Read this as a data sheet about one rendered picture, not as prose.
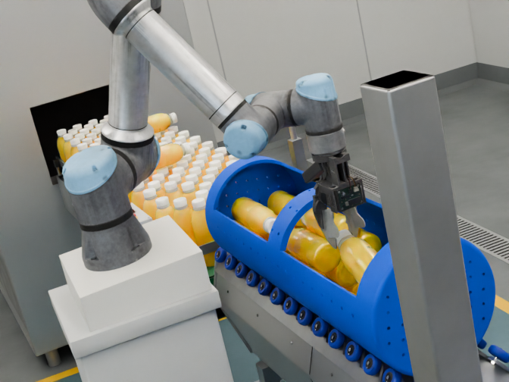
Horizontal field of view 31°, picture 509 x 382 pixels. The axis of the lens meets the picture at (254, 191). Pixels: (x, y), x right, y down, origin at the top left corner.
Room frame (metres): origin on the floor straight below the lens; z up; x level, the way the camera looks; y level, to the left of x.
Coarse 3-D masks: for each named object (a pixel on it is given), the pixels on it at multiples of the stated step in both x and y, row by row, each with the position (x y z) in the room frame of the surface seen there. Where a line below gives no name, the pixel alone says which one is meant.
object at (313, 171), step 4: (312, 164) 1.83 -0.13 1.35; (316, 164) 1.81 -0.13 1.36; (320, 164) 1.80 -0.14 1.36; (308, 168) 1.85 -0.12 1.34; (312, 168) 1.83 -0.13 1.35; (316, 168) 1.82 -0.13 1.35; (320, 168) 1.80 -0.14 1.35; (304, 172) 1.88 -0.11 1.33; (308, 172) 1.86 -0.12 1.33; (312, 172) 1.84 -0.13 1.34; (316, 172) 1.82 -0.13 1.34; (320, 172) 1.81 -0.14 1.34; (304, 176) 1.88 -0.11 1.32; (308, 176) 1.86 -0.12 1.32; (312, 176) 1.84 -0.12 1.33; (316, 176) 1.84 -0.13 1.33; (304, 180) 1.88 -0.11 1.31; (308, 180) 1.87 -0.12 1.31; (312, 180) 1.87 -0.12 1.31; (316, 180) 1.87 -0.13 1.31
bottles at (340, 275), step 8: (240, 224) 2.28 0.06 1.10; (304, 264) 1.94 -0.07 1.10; (320, 272) 1.89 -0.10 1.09; (328, 272) 1.94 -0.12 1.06; (336, 272) 1.90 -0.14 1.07; (344, 272) 1.91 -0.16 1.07; (336, 280) 1.91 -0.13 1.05; (344, 280) 1.91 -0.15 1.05; (352, 280) 1.91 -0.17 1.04; (344, 288) 1.91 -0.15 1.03; (352, 288) 1.92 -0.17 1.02
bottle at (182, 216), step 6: (180, 210) 2.59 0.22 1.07; (186, 210) 2.59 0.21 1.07; (174, 216) 2.59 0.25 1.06; (180, 216) 2.58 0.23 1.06; (186, 216) 2.58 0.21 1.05; (180, 222) 2.57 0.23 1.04; (186, 222) 2.57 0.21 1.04; (186, 228) 2.57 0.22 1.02; (192, 234) 2.57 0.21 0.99; (192, 240) 2.57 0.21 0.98
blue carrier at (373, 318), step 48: (240, 192) 2.40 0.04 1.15; (288, 192) 2.44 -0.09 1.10; (240, 240) 2.14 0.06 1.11; (288, 240) 1.94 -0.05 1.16; (384, 240) 2.03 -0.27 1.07; (288, 288) 1.91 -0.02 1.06; (336, 288) 1.68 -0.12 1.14; (384, 288) 1.56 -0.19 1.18; (480, 288) 1.63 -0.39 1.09; (384, 336) 1.56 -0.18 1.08; (480, 336) 1.63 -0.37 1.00
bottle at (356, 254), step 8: (344, 240) 1.78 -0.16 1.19; (352, 240) 1.76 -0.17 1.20; (360, 240) 1.76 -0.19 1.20; (344, 248) 1.76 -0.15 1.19; (352, 248) 1.74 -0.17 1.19; (360, 248) 1.73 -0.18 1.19; (368, 248) 1.74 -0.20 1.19; (344, 256) 1.74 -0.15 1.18; (352, 256) 1.73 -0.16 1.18; (360, 256) 1.72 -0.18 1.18; (368, 256) 1.71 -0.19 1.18; (344, 264) 1.75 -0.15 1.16; (352, 264) 1.72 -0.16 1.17; (360, 264) 1.70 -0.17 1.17; (368, 264) 1.70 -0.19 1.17; (352, 272) 1.72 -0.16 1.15; (360, 272) 1.70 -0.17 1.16; (360, 280) 1.69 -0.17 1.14
